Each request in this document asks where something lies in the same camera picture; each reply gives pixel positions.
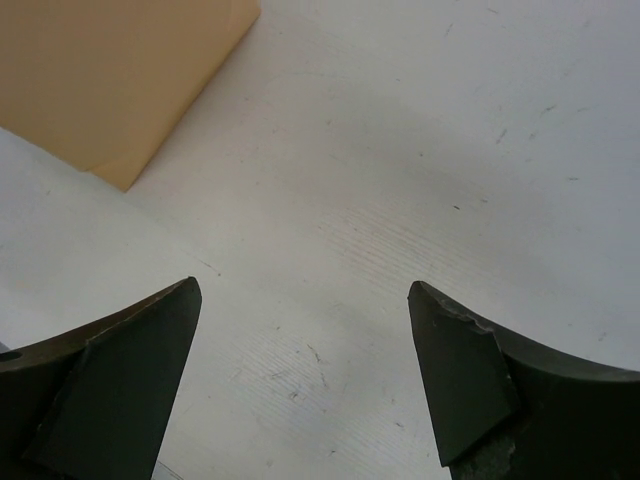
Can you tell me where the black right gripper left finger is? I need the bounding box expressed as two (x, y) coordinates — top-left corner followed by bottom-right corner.
(1, 277), (202, 479)

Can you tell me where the brown paper bag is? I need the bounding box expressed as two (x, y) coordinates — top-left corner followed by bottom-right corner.
(1, 0), (261, 191)

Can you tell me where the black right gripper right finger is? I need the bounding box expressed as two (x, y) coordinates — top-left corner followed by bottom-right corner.
(408, 281), (639, 479)

